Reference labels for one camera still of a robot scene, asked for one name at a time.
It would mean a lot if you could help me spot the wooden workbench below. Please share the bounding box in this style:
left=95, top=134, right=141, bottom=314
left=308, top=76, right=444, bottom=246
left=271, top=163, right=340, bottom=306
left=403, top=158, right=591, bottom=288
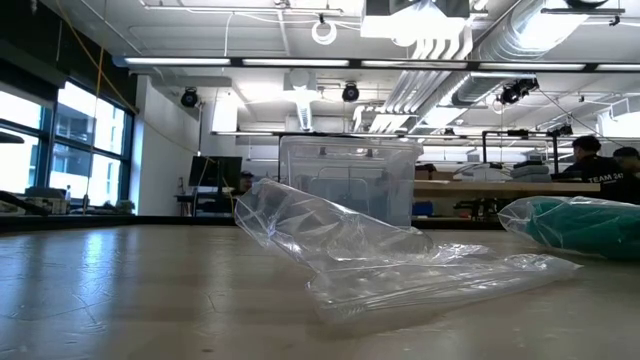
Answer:
left=413, top=180, right=601, bottom=200

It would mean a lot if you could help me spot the background desk with monitor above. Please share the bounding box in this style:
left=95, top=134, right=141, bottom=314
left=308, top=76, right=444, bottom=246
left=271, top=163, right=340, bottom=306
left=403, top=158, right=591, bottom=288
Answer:
left=174, top=154, right=244, bottom=217

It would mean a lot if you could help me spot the black aluminium rig frame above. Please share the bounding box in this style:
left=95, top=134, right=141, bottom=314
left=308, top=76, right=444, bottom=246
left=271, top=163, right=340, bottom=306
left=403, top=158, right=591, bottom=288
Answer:
left=0, top=214, right=504, bottom=234

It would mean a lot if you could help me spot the long ceiling light strip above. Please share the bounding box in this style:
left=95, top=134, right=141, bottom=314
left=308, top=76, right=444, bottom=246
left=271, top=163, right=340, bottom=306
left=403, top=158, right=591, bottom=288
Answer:
left=122, top=56, right=640, bottom=72

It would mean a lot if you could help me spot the green bandage roll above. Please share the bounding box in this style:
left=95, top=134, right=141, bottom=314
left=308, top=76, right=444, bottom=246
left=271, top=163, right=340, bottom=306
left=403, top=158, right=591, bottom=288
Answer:
left=524, top=197, right=640, bottom=260

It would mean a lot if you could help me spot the large clear plastic bag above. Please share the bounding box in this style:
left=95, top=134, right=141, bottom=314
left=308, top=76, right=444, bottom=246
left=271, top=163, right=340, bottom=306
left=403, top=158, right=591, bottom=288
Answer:
left=498, top=194, right=640, bottom=262

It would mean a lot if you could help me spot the clear plastic storage box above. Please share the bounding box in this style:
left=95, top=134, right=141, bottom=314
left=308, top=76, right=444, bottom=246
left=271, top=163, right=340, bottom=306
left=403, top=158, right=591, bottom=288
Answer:
left=278, top=134, right=424, bottom=229

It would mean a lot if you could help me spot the small clear plastic bag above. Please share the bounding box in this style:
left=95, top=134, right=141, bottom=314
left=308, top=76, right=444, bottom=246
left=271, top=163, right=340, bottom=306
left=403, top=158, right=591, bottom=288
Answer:
left=233, top=178, right=581, bottom=324

